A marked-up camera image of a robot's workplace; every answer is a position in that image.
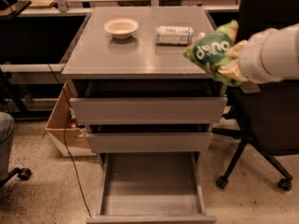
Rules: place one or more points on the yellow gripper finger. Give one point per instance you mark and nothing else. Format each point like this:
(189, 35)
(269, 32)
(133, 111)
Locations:
(232, 70)
(234, 51)

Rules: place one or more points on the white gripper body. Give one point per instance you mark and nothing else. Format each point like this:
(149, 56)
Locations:
(256, 60)

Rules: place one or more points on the green rice chip bag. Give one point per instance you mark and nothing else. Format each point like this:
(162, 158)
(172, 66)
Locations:
(208, 53)

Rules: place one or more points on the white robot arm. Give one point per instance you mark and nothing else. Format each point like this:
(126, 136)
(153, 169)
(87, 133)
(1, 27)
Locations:
(269, 56)

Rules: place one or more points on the grey drawer cabinet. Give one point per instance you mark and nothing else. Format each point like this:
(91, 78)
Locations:
(100, 56)

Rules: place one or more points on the grey middle drawer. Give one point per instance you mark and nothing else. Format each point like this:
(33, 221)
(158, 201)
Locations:
(149, 138)

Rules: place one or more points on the grey drawer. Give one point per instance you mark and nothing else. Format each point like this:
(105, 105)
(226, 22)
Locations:
(148, 101)
(151, 188)
(149, 138)

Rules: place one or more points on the grey top drawer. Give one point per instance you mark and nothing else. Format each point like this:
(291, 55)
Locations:
(148, 101)

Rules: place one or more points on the grey bottom drawer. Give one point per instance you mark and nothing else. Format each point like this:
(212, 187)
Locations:
(151, 188)

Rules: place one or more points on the black office chair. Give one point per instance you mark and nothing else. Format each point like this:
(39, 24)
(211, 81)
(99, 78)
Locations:
(267, 114)

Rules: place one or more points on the clear plastic water bottle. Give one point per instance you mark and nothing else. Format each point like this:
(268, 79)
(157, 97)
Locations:
(176, 35)

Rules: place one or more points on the white paper bowl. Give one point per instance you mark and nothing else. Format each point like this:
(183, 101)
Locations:
(121, 28)

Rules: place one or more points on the grey chair at left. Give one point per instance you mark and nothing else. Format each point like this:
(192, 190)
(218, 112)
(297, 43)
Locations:
(7, 130)

